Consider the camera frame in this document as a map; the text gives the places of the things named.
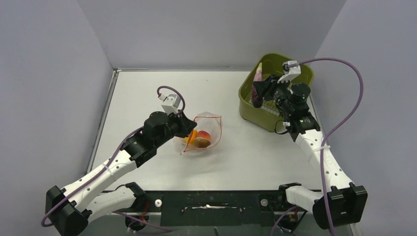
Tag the olive green plastic basket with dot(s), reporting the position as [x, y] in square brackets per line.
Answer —
[260, 110]

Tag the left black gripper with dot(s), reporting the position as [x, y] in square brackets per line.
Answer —
[179, 117]

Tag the yellow toy bell pepper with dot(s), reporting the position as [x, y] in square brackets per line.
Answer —
[190, 140]

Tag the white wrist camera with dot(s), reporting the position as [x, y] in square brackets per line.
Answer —
[170, 104]
[291, 70]

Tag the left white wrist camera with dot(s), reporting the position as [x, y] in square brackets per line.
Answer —
[170, 104]

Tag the clear zip top bag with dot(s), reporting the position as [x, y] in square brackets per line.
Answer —
[208, 122]

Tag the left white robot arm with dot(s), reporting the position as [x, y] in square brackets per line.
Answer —
[71, 208]

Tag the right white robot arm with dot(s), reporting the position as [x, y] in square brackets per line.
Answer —
[341, 202]

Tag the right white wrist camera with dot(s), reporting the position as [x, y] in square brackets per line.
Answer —
[291, 70]

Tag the purple toy eggplant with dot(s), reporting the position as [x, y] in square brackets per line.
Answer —
[256, 91]

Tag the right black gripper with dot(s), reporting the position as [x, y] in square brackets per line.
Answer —
[266, 87]

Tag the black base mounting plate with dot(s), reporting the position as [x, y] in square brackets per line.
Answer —
[212, 208]

